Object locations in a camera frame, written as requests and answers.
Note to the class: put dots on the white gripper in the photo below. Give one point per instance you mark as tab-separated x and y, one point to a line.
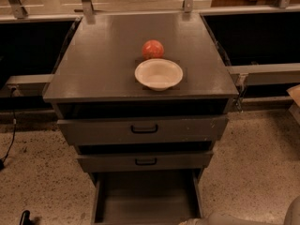
189	222

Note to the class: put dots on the grey bottom drawer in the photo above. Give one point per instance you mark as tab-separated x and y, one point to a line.
146	198

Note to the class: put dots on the grey drawer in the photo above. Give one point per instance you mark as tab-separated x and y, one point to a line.
175	129
146	198
143	162

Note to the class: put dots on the grey middle drawer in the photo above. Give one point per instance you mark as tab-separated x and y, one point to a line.
143	162

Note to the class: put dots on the grey top drawer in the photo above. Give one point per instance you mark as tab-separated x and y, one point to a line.
175	129

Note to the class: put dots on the dark grey drawer cabinet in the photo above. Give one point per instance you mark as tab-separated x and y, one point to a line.
95	79

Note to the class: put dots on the white bowl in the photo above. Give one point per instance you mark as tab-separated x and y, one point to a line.
158	74

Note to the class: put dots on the cardboard box at right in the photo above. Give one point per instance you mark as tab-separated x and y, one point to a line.
294	93

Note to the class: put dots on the red orange ball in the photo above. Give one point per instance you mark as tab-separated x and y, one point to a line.
152	49

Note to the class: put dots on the black object bottom left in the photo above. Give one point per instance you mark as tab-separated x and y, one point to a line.
25	218

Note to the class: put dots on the metal frame rail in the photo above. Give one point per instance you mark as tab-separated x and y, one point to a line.
33	11

